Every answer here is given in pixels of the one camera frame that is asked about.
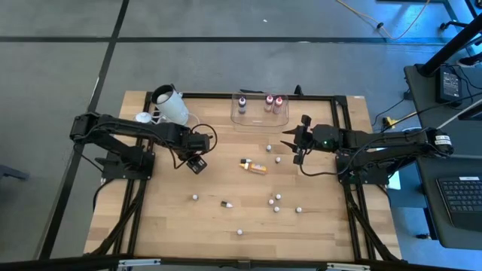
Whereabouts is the dark grey desk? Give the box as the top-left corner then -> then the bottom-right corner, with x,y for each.
403,62 -> 482,251

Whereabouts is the orange bottle yellow cap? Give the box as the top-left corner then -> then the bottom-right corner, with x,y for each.
239,162 -> 269,175

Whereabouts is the grey chair leg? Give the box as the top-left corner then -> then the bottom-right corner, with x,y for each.
0,163 -> 30,182

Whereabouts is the black rig beam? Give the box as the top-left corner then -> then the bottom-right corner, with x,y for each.
0,254 -> 482,271

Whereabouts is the white paper sheet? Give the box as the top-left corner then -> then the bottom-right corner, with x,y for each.
387,169 -> 402,191

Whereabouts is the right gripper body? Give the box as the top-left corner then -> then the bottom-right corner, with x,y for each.
295,114 -> 316,155

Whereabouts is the black chair caster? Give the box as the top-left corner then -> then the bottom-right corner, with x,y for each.
438,19 -> 470,32

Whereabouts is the silver beam bracket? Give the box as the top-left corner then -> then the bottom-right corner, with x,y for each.
117,258 -> 162,269
325,262 -> 372,271

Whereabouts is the black keyboard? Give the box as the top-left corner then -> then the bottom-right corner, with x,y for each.
435,175 -> 482,231

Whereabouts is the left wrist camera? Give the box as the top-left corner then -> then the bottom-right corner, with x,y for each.
187,154 -> 209,175

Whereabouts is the black stand pole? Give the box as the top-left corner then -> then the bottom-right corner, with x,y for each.
419,14 -> 482,78

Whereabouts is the yellow floor cable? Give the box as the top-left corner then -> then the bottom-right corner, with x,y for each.
334,0 -> 432,41

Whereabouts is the clear plastic bin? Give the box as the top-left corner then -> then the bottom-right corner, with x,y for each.
230,93 -> 290,133

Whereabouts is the black power adapter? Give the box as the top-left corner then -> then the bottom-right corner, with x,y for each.
435,65 -> 464,105

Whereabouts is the white rod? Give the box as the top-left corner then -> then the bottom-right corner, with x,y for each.
436,98 -> 482,129

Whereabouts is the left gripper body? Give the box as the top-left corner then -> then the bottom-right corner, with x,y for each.
187,131 -> 211,154

